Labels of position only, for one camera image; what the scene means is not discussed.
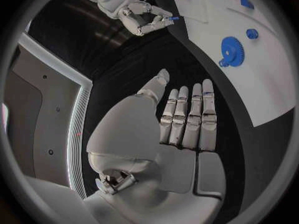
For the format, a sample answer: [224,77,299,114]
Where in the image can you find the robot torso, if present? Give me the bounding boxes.
[1,31,94,200]

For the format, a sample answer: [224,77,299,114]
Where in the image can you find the short blue peg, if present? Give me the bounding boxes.
[245,28,259,40]

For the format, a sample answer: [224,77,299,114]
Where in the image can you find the small blue plug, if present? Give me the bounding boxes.
[238,0,256,10]

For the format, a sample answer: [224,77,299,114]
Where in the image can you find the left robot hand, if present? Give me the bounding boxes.
[86,68,228,224]

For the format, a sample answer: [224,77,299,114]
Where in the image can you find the white task board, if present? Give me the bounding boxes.
[171,0,298,127]

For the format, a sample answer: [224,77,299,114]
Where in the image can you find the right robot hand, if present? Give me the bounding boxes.
[118,1,175,36]

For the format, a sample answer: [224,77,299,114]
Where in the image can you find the blue gear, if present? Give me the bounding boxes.
[218,36,246,68]

